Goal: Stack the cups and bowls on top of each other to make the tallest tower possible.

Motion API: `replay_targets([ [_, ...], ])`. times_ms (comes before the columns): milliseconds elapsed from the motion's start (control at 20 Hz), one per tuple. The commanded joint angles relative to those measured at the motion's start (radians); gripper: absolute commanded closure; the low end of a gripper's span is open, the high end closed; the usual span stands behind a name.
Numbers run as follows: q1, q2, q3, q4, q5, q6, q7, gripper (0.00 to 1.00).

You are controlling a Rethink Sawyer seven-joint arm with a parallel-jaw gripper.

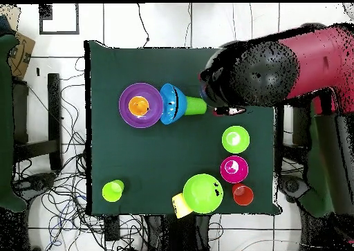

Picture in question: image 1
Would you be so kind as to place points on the green cup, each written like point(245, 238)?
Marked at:
point(196, 105)

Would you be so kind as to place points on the blue bowl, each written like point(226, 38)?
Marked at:
point(168, 96)

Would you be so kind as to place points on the orange cup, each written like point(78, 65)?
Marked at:
point(138, 105)

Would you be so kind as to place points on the purple bowl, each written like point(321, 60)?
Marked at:
point(124, 107)

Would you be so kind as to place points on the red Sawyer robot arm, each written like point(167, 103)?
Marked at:
point(318, 63)

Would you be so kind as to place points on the small green bowl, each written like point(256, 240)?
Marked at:
point(236, 144)

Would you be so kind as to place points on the pink bowl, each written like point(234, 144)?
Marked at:
point(237, 175)

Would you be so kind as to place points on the dark green table cloth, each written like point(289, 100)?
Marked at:
point(152, 151)

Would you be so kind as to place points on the large green bowl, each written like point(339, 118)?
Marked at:
point(200, 193)

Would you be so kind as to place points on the red-orange cup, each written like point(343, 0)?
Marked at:
point(243, 195)

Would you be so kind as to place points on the grey caster base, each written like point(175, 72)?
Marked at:
point(293, 186)

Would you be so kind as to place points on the green cloth side table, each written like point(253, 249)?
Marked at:
point(5, 123)
point(320, 157)

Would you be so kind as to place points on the lime yellow cup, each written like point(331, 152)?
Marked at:
point(110, 193)

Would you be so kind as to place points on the black power strip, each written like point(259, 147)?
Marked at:
point(111, 230)

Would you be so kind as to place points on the black caster base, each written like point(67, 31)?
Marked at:
point(36, 181)

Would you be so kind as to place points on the cardboard box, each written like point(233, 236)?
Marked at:
point(20, 54)

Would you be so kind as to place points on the black stand frame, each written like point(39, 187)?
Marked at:
point(54, 110)
point(300, 123)

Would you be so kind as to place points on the black square frame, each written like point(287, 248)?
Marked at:
point(40, 27)

